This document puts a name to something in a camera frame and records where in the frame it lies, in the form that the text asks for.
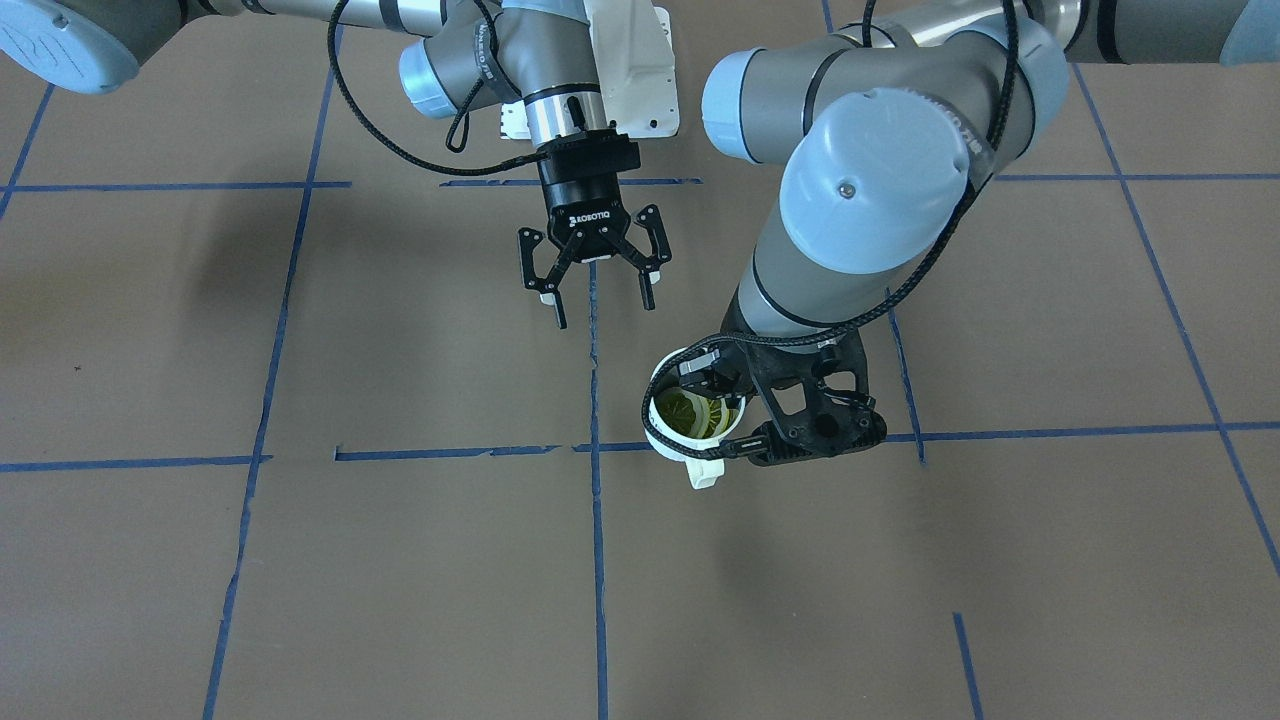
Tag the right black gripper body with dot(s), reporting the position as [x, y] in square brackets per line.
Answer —
[588, 200]

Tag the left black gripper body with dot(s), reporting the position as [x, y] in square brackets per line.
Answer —
[738, 362]

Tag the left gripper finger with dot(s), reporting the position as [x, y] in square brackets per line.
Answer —
[714, 374]

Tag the yellow lemon slice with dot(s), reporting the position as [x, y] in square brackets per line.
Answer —
[693, 416]

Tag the white mug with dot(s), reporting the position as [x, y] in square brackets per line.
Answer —
[702, 473]

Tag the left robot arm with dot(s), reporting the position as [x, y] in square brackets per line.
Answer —
[885, 131]

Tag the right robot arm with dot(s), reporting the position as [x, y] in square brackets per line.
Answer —
[585, 80]

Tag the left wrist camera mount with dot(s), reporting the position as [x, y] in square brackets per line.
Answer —
[818, 404]

